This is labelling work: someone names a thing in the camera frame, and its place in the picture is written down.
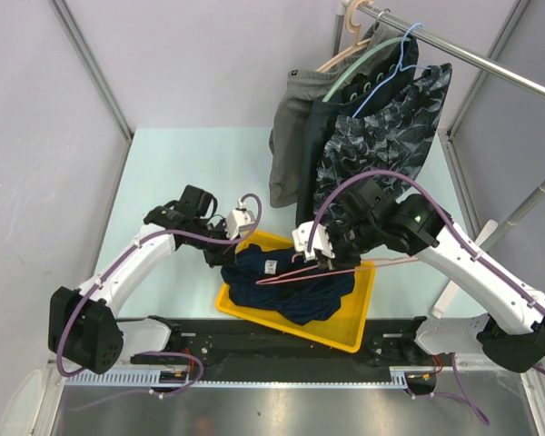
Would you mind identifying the metal clothes rail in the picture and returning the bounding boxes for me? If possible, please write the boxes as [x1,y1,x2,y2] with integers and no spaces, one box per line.
[357,5,545,99]

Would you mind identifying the leaf patterned shorts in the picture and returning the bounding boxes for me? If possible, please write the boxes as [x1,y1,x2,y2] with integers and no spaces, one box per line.
[305,63,452,221]

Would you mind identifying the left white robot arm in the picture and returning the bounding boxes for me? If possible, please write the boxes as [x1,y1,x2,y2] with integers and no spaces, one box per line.
[47,185,253,377]

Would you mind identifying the green hanger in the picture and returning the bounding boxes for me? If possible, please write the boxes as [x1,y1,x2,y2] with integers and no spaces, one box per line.
[322,37,406,103]

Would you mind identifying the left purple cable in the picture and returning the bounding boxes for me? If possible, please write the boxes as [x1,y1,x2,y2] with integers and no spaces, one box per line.
[56,193,263,410]

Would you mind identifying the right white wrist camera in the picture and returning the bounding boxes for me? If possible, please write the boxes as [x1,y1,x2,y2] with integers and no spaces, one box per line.
[292,221,335,262]

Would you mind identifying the navy blue shorts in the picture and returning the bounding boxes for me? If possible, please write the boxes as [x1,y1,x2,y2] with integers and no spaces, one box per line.
[221,244,355,325]

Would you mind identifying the wooden hanger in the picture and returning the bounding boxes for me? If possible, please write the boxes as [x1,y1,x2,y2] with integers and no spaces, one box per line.
[317,0,373,73]

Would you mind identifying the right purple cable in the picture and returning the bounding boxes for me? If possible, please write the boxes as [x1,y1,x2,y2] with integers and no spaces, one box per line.
[306,169,545,426]

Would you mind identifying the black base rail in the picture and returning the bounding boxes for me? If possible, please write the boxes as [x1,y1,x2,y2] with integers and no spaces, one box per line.
[113,315,458,396]

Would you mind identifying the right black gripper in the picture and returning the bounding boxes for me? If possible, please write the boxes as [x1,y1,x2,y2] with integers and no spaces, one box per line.
[316,215,382,268]

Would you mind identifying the dark teal shorts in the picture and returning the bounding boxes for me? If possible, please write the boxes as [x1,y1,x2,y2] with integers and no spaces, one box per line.
[295,37,419,224]

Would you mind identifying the blue wire hanger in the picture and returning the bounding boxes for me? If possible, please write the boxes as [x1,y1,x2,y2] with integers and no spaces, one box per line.
[352,22,429,118]

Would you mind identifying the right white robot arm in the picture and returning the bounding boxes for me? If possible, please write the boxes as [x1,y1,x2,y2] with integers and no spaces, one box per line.
[314,171,545,373]

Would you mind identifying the grey rack pole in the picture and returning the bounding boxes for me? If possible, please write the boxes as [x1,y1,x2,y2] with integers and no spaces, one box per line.
[481,179,545,251]

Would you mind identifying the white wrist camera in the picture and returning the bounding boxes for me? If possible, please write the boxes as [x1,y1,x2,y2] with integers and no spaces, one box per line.
[225,193,263,240]
[292,221,335,262]

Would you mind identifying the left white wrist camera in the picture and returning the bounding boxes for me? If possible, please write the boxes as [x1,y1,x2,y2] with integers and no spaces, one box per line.
[225,193,263,240]

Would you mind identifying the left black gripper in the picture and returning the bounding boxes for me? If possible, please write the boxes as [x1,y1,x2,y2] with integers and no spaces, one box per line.
[184,218,241,268]

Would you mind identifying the grey sweat shorts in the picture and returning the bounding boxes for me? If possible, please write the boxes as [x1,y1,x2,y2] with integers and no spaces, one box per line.
[269,24,400,208]

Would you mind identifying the purple cable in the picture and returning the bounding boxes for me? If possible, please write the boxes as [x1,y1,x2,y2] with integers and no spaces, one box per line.
[56,193,263,410]
[306,169,545,426]

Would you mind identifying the yellow plastic tray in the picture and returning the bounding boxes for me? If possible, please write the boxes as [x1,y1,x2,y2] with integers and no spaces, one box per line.
[215,231,376,353]

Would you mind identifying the pink wire hanger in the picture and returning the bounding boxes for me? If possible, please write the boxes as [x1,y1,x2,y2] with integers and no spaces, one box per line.
[255,256,419,286]

